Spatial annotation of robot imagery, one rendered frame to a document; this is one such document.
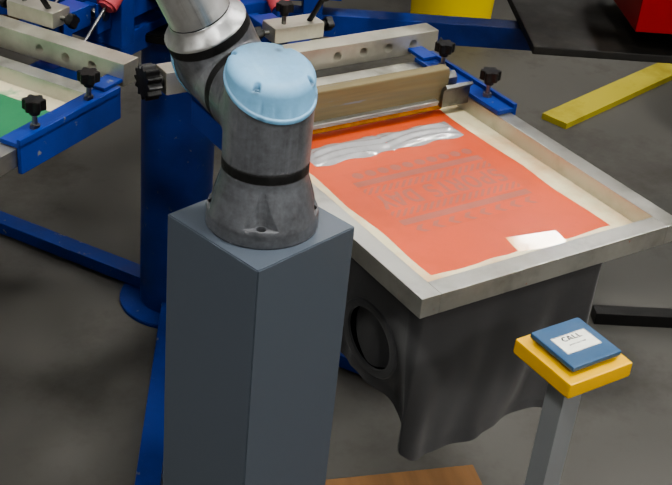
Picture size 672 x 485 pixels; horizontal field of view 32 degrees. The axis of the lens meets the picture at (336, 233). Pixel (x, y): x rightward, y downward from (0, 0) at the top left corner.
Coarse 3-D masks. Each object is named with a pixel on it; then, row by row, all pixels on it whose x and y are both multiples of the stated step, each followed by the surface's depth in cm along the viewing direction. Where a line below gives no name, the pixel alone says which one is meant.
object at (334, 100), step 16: (352, 80) 236; (368, 80) 237; (384, 80) 238; (400, 80) 240; (416, 80) 243; (432, 80) 245; (448, 80) 248; (320, 96) 231; (336, 96) 233; (352, 96) 235; (368, 96) 238; (384, 96) 240; (400, 96) 242; (416, 96) 245; (432, 96) 247; (320, 112) 233; (336, 112) 235; (352, 112) 237
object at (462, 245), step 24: (312, 144) 234; (312, 168) 225; (336, 168) 226; (360, 168) 227; (336, 192) 218; (360, 192) 219; (360, 216) 211; (384, 216) 212; (408, 240) 205; (432, 240) 206; (456, 240) 207; (480, 240) 208; (504, 240) 208; (432, 264) 199; (456, 264) 200
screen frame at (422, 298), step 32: (416, 64) 264; (512, 128) 241; (544, 160) 235; (576, 160) 230; (320, 192) 210; (608, 192) 222; (352, 224) 201; (640, 224) 210; (352, 256) 199; (384, 256) 194; (544, 256) 198; (576, 256) 200; (608, 256) 205; (416, 288) 186; (448, 288) 187; (480, 288) 190; (512, 288) 195
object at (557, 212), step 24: (384, 120) 246; (408, 120) 247; (432, 120) 248; (432, 144) 238; (456, 144) 239; (480, 144) 240; (504, 168) 232; (552, 192) 225; (504, 216) 216; (528, 216) 216; (552, 216) 217; (576, 216) 218
